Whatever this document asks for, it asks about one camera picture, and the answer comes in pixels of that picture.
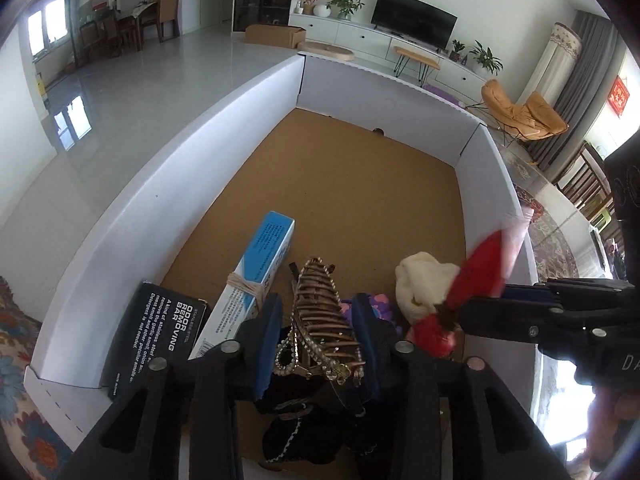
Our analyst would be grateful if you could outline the red and pink item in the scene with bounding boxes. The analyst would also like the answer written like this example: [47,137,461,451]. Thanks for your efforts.
[406,220,530,358]

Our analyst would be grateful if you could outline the small wooden cabinet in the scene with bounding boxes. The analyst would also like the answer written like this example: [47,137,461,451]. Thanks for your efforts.
[157,0,181,44]

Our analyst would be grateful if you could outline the covered standing air conditioner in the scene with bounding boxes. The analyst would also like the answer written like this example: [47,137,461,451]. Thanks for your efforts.
[517,22,583,106]

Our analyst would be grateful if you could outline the black television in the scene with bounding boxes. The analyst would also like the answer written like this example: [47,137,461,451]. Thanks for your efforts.
[371,0,458,49]

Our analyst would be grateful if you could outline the floral patterned cloth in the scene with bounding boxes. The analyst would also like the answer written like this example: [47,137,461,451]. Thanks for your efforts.
[0,275,76,480]

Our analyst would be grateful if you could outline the white knit glove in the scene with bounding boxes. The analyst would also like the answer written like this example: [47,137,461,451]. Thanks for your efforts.
[395,251,461,326]

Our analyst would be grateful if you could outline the green plant in pot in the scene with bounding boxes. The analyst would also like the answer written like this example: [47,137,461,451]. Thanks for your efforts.
[326,0,366,21]

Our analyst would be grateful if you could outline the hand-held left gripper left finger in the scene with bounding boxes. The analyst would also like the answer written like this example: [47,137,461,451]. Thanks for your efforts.
[70,292,286,480]

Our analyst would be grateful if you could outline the brown cardboard box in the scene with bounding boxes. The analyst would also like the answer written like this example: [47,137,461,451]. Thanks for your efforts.
[244,24,307,50]

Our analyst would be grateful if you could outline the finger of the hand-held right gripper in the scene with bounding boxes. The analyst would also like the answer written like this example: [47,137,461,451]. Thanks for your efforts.
[459,297,556,343]
[502,277,626,307]

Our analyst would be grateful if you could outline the red wall decoration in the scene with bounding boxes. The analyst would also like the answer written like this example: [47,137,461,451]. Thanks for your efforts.
[607,76,632,117]

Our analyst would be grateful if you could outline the person's right hand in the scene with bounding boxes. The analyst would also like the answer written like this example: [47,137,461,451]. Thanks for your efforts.
[582,382,631,468]

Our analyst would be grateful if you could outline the orange lounge chair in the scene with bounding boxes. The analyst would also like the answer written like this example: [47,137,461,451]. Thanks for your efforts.
[467,80,570,148]

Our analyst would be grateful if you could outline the grey curtain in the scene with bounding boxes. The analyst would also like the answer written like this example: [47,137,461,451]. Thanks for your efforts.
[527,10,628,171]

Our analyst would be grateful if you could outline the black scrunchie white trim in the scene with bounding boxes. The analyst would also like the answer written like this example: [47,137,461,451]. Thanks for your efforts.
[260,395,351,471]

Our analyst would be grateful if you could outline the black scrunchie with chain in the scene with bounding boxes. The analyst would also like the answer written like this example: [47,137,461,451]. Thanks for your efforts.
[340,380,393,466]

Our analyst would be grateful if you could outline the large leafy potted plant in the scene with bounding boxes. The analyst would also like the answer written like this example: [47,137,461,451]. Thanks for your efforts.
[467,41,503,79]

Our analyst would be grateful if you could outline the purple toy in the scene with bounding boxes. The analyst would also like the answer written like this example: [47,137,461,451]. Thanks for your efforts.
[341,292,401,341]

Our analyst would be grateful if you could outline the brown beaded hair claw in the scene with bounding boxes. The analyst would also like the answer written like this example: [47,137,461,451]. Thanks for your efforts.
[275,256,366,386]

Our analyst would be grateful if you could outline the blue white toothpaste box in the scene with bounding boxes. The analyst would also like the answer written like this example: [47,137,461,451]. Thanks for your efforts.
[187,211,297,361]

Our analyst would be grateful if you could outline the balcony glass door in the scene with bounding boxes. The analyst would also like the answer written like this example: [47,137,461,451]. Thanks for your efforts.
[20,0,121,68]

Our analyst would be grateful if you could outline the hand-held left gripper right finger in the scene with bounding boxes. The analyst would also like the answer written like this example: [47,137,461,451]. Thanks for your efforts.
[350,293,573,480]

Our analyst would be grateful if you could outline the white television cabinet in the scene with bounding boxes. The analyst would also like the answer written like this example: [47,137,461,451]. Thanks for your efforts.
[290,12,496,91]

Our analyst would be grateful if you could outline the wooden bench black legs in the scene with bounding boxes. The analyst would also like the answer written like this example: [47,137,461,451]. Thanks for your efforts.
[392,46,442,86]

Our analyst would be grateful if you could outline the wooden dining chair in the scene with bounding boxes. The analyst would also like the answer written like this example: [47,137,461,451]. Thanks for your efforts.
[100,12,123,58]
[79,21,101,63]

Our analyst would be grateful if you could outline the dining table with cloth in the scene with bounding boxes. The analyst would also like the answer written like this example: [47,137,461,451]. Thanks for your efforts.
[120,2,161,51]

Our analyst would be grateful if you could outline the white cardboard box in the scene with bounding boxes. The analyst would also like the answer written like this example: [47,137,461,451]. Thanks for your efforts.
[24,52,541,480]

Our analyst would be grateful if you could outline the purple floor mat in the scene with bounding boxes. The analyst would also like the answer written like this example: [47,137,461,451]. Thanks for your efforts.
[422,85,463,106]

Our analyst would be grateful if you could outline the black printed box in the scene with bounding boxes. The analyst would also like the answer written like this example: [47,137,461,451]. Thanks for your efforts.
[102,281,211,401]

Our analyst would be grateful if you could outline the round wooden floor stand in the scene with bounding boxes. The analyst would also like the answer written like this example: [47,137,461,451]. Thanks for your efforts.
[297,40,355,64]

